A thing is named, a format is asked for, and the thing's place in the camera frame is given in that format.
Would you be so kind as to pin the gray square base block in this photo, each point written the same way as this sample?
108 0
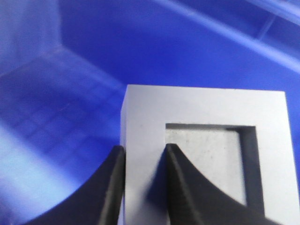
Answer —
238 139

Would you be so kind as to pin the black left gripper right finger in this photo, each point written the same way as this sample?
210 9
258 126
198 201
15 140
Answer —
193 200

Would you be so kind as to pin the blue target bin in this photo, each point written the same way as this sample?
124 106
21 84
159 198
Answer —
65 65

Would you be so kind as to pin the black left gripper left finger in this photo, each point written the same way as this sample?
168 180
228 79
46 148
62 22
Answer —
97 201

